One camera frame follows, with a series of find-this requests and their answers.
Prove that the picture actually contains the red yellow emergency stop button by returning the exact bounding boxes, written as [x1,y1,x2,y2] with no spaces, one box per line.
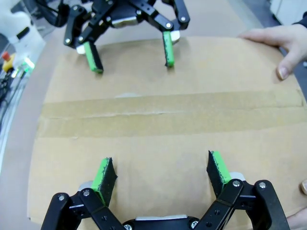
[1,51,16,72]

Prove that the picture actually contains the person's left hand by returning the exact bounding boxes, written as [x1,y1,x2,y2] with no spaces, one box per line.
[286,179,307,230]

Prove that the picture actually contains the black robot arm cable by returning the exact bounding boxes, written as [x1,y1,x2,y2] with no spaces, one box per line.
[35,0,72,28]

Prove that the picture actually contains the brown cardboard box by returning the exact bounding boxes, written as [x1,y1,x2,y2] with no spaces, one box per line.
[26,35,307,222]

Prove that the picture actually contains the black cable bundle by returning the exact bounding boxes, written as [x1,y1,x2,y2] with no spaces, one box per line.
[0,71,22,102]

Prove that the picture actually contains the person's right hand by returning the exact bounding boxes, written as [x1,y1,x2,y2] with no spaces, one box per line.
[237,23,307,81]

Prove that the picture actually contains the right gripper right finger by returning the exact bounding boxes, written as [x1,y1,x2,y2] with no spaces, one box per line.
[199,150,291,230]

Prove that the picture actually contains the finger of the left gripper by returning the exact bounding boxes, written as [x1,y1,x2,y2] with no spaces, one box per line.
[63,4,114,74]
[137,0,191,68]

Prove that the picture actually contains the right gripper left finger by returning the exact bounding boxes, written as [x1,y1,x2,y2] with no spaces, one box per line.
[40,157,126,230]

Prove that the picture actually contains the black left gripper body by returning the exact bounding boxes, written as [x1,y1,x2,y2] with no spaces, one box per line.
[92,0,150,28]

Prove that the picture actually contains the green indicator light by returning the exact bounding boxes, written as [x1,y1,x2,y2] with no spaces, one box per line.
[14,57,35,77]

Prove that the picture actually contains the brown packing tape strip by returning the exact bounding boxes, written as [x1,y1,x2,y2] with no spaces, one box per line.
[35,90,307,138]

